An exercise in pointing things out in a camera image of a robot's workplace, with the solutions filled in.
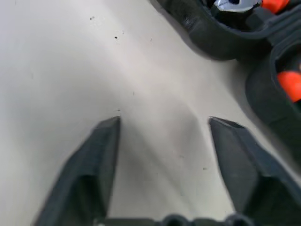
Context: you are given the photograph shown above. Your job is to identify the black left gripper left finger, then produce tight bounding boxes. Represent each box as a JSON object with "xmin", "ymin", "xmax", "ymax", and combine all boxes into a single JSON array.
[{"xmin": 32, "ymin": 116, "xmax": 121, "ymax": 226}]

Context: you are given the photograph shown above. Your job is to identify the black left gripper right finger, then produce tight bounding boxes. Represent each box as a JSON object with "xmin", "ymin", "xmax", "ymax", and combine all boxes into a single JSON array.
[{"xmin": 208, "ymin": 117, "xmax": 301, "ymax": 226}]

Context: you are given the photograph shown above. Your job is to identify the orange voltage tester pen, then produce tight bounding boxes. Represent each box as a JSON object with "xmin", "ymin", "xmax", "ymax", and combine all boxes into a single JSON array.
[{"xmin": 277, "ymin": 70, "xmax": 301, "ymax": 104}]

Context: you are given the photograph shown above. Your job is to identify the black tool case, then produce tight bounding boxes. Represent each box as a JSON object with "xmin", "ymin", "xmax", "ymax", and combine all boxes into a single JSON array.
[{"xmin": 150, "ymin": 0, "xmax": 301, "ymax": 164}]

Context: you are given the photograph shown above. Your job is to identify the orange handled pliers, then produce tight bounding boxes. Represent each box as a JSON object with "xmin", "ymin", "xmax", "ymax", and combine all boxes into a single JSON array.
[{"xmin": 213, "ymin": 0, "xmax": 291, "ymax": 14}]

